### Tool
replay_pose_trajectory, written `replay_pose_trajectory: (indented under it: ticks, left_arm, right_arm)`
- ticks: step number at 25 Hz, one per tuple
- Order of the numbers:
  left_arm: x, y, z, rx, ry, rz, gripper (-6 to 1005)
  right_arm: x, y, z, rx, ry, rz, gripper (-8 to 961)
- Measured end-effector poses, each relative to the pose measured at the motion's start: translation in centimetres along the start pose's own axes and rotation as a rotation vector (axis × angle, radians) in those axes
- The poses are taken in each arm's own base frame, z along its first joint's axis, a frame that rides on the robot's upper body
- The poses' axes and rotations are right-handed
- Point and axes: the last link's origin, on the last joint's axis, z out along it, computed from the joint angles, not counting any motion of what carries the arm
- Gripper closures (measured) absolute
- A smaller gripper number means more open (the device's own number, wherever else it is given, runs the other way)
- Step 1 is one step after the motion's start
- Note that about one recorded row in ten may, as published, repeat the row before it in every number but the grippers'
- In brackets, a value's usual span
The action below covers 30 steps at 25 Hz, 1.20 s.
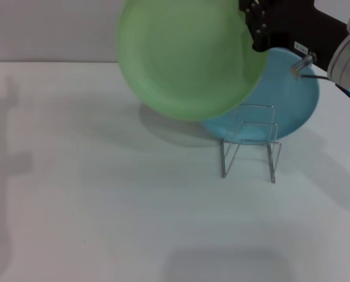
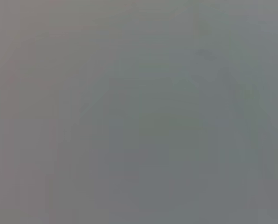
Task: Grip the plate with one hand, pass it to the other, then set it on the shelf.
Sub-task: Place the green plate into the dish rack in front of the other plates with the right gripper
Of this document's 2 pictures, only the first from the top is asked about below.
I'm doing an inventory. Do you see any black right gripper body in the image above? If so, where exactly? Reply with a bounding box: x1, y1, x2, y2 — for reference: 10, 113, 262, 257
265, 0, 350, 70

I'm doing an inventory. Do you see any green plastic plate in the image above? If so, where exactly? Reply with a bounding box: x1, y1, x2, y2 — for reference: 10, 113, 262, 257
116, 0, 268, 122

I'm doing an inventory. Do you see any blue plastic plate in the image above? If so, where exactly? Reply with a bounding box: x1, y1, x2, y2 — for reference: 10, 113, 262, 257
200, 46, 321, 146

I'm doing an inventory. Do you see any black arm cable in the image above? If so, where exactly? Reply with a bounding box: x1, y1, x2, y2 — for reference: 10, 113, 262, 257
300, 73, 350, 99

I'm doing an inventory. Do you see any chrome wire plate rack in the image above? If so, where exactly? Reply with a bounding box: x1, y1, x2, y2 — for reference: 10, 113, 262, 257
220, 103, 282, 184

